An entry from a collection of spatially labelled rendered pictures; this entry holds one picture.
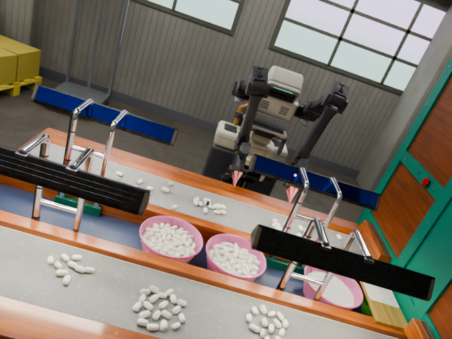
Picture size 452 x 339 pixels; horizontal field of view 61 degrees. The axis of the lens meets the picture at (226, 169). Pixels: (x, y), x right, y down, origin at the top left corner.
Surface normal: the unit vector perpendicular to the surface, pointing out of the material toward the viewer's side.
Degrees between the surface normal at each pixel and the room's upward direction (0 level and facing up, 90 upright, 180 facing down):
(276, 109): 98
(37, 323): 0
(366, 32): 90
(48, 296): 0
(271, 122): 90
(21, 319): 0
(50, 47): 90
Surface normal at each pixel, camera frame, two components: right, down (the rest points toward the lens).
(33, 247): 0.31, -0.85
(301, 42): -0.04, 0.44
